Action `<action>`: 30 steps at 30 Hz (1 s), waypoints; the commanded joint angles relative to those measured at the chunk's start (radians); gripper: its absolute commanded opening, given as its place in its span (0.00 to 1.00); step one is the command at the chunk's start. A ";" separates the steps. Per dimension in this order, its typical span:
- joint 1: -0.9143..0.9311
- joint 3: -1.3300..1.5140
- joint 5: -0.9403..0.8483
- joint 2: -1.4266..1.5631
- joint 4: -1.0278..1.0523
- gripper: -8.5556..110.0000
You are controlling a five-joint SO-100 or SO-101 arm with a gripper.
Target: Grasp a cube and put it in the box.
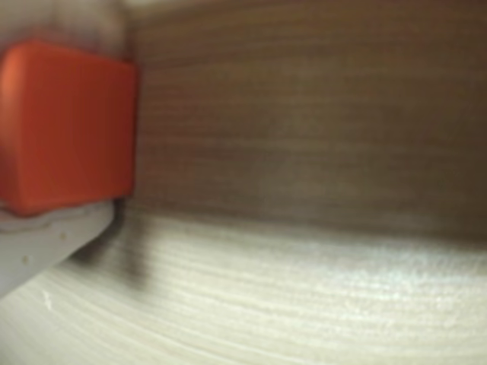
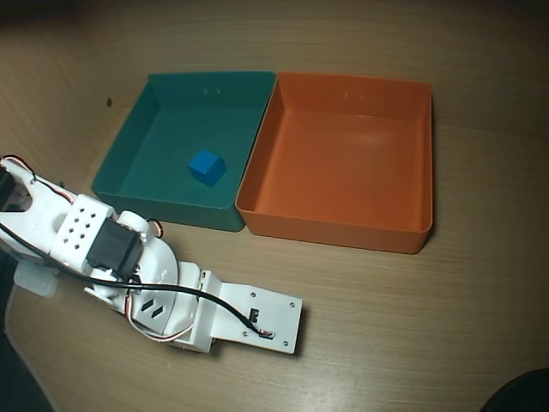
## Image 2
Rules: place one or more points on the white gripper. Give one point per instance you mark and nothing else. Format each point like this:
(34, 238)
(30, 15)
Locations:
(198, 327)

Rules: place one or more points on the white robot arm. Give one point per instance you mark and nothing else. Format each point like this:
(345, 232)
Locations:
(77, 223)

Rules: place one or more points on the white robot base clamp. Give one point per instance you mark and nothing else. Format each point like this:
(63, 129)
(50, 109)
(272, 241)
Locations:
(38, 283)

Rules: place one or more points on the teal plastic box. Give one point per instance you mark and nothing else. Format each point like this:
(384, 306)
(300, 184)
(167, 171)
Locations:
(163, 171)

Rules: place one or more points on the blue cube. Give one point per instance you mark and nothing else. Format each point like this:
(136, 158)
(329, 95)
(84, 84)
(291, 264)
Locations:
(206, 167)

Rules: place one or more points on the orange plastic box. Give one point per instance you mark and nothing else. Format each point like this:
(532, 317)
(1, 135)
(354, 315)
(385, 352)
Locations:
(343, 171)

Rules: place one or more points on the dark round object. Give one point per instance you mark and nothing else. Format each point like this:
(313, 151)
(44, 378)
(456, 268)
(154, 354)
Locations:
(527, 395)

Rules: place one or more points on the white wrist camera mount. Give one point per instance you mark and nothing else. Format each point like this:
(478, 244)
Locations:
(274, 313)

